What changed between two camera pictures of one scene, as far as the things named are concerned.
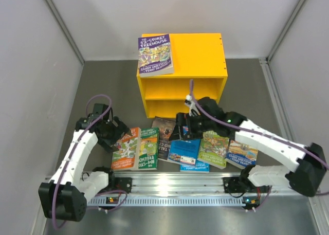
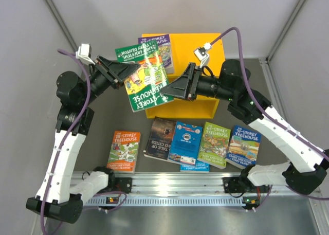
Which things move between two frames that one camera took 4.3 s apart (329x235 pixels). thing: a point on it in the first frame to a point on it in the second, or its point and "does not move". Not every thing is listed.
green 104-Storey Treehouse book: [149, 147] to [144, 86]
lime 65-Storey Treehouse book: [213, 149] does not move
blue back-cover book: [184, 151] does not move
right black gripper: [183, 119] to [185, 86]
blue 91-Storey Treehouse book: [241, 155] does not move
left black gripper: [120, 128] to [115, 72]
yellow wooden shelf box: [200, 57] does not move
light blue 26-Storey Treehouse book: [200, 167] does not move
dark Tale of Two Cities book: [166, 126] does not move
